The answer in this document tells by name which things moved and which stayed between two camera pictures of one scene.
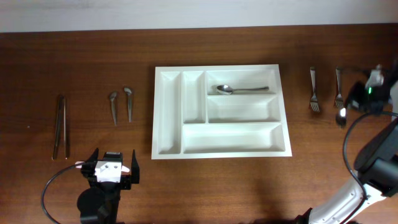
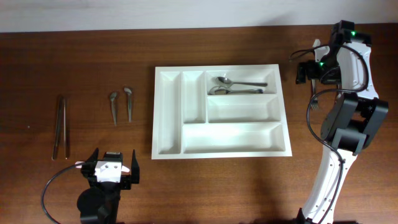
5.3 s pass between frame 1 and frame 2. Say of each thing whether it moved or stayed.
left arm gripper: stayed
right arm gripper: moved
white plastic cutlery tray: stayed
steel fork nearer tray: stayed
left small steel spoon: stayed
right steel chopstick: stayed
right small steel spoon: stayed
